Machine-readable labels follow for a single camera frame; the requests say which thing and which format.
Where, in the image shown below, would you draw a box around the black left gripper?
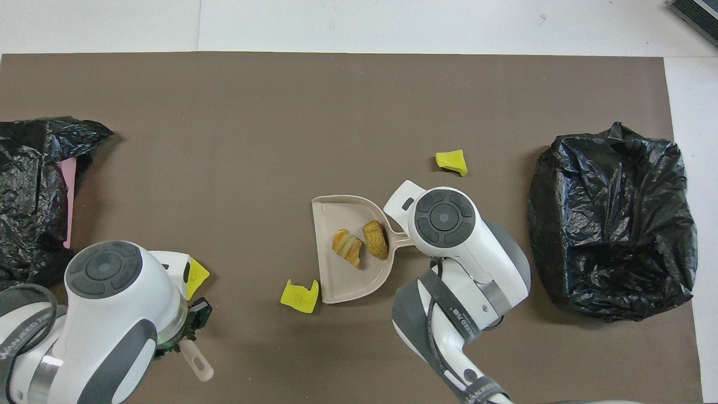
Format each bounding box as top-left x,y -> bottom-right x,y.
156,297 -> 213,360

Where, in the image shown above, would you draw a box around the yellow diamond sponge piece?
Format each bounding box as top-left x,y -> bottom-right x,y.
185,257 -> 211,301

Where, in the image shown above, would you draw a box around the beige hand brush black bristles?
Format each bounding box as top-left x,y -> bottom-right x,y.
178,338 -> 215,383

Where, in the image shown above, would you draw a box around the yellow notched sponge piece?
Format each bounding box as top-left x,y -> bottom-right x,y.
280,278 -> 320,314

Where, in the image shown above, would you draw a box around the beige plastic dustpan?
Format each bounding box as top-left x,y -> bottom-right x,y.
311,195 -> 416,305

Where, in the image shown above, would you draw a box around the orange striped croissant toy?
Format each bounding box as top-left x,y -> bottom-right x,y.
332,228 -> 366,269

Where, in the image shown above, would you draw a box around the brown bread roll toy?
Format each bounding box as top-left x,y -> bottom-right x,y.
362,220 -> 389,260

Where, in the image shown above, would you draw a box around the yellow wedge sponge piece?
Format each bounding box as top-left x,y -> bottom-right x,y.
435,149 -> 468,177

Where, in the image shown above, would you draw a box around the pink plastic bin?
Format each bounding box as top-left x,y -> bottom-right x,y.
61,157 -> 78,249

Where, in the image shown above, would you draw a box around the crumpled black trash bag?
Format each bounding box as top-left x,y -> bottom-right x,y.
0,116 -> 114,288

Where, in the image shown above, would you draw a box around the open black trash bag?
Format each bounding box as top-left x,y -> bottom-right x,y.
527,122 -> 698,323

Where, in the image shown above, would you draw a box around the brown table mat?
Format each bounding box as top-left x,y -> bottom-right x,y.
0,52 -> 705,404

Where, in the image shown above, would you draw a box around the black ribbed device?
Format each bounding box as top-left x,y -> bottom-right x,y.
666,0 -> 718,48

